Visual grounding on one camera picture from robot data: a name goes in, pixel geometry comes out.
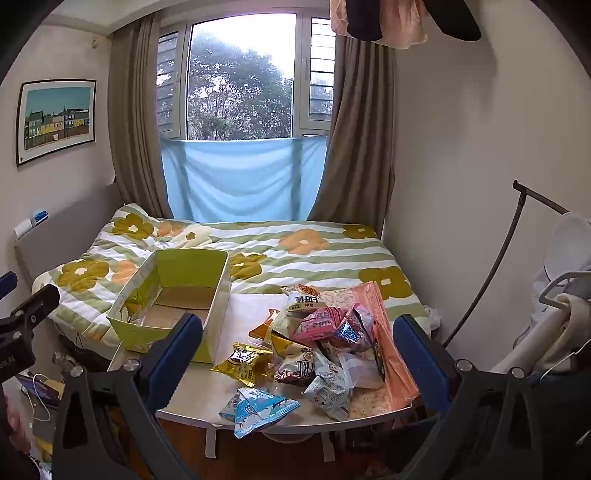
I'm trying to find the white garment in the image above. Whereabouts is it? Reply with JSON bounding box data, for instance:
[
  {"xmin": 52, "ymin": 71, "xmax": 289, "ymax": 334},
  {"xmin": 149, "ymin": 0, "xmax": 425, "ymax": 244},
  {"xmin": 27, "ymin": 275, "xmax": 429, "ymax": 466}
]
[{"xmin": 526, "ymin": 212, "xmax": 591, "ymax": 333}]

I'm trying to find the white green snack packet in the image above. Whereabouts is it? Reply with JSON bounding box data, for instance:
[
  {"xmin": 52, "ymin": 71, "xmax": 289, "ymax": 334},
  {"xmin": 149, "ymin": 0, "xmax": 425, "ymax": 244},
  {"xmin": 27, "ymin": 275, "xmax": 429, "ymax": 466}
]
[{"xmin": 302, "ymin": 369, "xmax": 352, "ymax": 421}]

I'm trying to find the dark cloth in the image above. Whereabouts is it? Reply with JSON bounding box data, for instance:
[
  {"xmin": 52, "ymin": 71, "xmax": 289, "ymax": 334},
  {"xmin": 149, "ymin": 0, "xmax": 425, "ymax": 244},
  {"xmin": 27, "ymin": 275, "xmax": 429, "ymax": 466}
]
[{"xmin": 425, "ymin": 0, "xmax": 483, "ymax": 42}]

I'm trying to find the white clothes hanger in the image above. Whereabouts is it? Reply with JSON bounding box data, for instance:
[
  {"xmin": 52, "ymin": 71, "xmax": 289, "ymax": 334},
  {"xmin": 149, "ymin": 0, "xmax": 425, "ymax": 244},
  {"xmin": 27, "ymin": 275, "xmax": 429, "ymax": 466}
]
[{"xmin": 538, "ymin": 270, "xmax": 591, "ymax": 310}]

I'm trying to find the peach hanging garment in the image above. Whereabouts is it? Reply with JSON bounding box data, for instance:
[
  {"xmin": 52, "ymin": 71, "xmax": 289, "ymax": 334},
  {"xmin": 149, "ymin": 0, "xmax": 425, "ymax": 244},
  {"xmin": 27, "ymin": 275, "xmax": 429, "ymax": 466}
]
[{"xmin": 329, "ymin": 0, "xmax": 432, "ymax": 49}]

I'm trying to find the cream cloth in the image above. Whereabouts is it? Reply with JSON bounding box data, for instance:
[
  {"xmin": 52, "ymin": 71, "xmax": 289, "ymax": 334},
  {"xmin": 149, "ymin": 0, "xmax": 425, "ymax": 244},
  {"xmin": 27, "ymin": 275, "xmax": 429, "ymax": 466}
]
[{"xmin": 489, "ymin": 295, "xmax": 591, "ymax": 374}]

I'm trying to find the cream cheese chip bag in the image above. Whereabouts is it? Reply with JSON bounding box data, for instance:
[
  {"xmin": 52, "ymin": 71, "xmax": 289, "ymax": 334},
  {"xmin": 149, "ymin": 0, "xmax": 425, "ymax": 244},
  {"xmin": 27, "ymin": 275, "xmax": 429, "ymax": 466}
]
[{"xmin": 270, "ymin": 330, "xmax": 324, "ymax": 386}]

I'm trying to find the framed house picture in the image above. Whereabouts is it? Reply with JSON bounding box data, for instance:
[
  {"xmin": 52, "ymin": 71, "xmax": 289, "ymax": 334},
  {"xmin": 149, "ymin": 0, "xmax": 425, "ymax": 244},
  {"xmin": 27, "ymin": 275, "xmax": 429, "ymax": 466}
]
[{"xmin": 16, "ymin": 78, "xmax": 98, "ymax": 168}]

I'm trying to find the window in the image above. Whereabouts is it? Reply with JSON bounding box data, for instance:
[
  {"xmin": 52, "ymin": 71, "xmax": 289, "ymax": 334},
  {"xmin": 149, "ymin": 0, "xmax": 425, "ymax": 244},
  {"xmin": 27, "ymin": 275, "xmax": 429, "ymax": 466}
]
[{"xmin": 154, "ymin": 13, "xmax": 338, "ymax": 141}]

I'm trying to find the black clothes rack pole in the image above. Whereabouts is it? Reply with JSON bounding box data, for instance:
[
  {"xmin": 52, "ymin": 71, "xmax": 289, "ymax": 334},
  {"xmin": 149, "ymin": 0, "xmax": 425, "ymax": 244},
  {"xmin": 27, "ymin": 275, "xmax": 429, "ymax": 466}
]
[{"xmin": 443, "ymin": 180, "xmax": 571, "ymax": 347}]

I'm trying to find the brown curtain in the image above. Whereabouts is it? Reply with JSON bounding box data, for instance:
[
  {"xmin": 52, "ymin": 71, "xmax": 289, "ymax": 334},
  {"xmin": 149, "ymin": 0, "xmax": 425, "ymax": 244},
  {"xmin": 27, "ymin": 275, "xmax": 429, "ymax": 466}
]
[
  {"xmin": 307, "ymin": 34, "xmax": 398, "ymax": 241},
  {"xmin": 108, "ymin": 14, "xmax": 174, "ymax": 217}
]

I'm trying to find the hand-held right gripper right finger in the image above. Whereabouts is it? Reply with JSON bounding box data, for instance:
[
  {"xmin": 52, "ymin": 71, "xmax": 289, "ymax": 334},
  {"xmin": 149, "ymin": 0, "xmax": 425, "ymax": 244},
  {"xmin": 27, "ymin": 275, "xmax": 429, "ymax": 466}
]
[{"xmin": 392, "ymin": 315, "xmax": 555, "ymax": 480}]

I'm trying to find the light blue cloth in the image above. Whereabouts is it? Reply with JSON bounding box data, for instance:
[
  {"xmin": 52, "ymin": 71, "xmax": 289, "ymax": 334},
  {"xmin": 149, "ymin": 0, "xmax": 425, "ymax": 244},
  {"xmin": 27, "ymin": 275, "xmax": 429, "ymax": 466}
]
[{"xmin": 159, "ymin": 135, "xmax": 331, "ymax": 222}]

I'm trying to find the blue red snack packet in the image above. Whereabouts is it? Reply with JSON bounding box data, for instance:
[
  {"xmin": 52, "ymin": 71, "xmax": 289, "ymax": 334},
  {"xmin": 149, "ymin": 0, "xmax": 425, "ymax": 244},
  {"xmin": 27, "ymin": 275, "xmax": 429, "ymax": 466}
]
[{"xmin": 332, "ymin": 302, "xmax": 377, "ymax": 352}]

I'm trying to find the pink snack packet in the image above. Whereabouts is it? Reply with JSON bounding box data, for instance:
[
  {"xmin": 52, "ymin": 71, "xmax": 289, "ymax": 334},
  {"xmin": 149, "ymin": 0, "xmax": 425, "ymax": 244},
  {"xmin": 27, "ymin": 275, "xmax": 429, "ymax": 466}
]
[{"xmin": 291, "ymin": 305, "xmax": 356, "ymax": 344}]

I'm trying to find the gold snack packet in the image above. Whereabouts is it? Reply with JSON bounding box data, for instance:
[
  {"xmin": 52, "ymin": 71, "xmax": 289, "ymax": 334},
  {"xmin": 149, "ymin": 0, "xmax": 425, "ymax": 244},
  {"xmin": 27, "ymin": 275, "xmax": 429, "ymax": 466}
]
[{"xmin": 211, "ymin": 342, "xmax": 274, "ymax": 387}]

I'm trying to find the clear waffle packet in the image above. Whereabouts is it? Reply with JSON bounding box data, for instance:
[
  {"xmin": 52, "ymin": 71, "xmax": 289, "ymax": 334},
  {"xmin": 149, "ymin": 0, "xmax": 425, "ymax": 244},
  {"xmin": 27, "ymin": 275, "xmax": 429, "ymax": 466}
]
[{"xmin": 339, "ymin": 351, "xmax": 386, "ymax": 391}]

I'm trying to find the black hanging garment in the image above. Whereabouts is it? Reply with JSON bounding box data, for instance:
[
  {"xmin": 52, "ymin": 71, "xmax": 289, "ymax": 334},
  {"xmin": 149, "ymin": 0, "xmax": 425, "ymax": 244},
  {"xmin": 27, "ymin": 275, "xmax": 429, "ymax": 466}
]
[{"xmin": 346, "ymin": 0, "xmax": 384, "ymax": 42}]

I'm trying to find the white orange chip bag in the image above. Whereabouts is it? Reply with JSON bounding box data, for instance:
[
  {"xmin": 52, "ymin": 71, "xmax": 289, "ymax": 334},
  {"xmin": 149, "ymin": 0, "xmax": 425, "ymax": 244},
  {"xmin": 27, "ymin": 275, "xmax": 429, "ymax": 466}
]
[{"xmin": 281, "ymin": 284, "xmax": 328, "ymax": 315}]

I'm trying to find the floral striped blanket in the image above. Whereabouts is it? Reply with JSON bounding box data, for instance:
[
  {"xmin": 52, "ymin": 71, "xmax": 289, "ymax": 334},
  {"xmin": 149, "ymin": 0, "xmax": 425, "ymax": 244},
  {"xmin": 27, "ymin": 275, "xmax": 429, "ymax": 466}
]
[{"xmin": 32, "ymin": 203, "xmax": 432, "ymax": 352}]

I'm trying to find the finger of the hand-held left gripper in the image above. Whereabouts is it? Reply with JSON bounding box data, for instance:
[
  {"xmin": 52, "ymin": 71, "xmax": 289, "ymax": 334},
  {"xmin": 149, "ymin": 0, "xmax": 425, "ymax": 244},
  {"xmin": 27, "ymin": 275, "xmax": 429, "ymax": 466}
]
[
  {"xmin": 0, "ymin": 271, "xmax": 19, "ymax": 301},
  {"xmin": 8, "ymin": 285, "xmax": 62, "ymax": 333}
]

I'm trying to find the blue white snack packet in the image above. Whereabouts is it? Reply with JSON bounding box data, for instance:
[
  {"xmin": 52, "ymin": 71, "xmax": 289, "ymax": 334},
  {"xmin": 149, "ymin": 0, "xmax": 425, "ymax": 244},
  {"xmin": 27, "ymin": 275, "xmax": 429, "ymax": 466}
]
[{"xmin": 218, "ymin": 387, "xmax": 301, "ymax": 439}]

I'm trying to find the smartphone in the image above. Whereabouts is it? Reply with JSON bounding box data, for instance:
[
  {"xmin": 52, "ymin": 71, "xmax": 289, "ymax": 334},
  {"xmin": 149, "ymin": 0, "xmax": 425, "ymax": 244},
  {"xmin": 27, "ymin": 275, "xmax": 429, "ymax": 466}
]
[{"xmin": 16, "ymin": 374, "xmax": 61, "ymax": 402}]

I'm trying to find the white cable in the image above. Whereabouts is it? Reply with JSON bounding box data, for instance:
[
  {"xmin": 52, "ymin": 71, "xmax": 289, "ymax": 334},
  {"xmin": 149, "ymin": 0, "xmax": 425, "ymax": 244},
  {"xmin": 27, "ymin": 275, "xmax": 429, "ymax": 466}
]
[{"xmin": 28, "ymin": 392, "xmax": 52, "ymax": 423}]

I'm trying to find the green cardboard box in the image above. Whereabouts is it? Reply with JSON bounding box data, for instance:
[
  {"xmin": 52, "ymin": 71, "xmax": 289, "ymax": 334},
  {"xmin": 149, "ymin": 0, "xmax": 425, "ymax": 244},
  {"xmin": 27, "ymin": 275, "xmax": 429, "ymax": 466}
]
[{"xmin": 106, "ymin": 248, "xmax": 232, "ymax": 365}]

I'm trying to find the orange pink plastic bag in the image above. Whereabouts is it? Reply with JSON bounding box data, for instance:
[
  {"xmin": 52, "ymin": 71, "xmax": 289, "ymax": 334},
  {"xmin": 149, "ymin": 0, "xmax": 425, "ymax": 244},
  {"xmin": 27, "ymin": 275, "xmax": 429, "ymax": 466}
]
[{"xmin": 318, "ymin": 282, "xmax": 421, "ymax": 411}]

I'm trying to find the grey bed headboard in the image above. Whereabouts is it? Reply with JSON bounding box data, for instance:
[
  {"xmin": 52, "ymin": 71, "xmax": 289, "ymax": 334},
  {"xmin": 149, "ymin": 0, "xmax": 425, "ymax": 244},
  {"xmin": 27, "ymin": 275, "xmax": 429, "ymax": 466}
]
[{"xmin": 14, "ymin": 182, "xmax": 123, "ymax": 282}]

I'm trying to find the orange snack packet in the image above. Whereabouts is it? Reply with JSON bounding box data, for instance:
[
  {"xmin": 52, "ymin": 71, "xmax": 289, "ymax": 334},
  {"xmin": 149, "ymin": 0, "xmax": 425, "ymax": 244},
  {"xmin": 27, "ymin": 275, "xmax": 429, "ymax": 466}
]
[{"xmin": 248, "ymin": 308, "xmax": 289, "ymax": 344}]

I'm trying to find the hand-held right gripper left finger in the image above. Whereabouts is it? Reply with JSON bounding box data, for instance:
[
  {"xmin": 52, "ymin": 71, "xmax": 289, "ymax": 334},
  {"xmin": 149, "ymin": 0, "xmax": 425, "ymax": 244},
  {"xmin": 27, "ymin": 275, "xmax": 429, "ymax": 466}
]
[{"xmin": 52, "ymin": 313, "xmax": 204, "ymax": 480}]

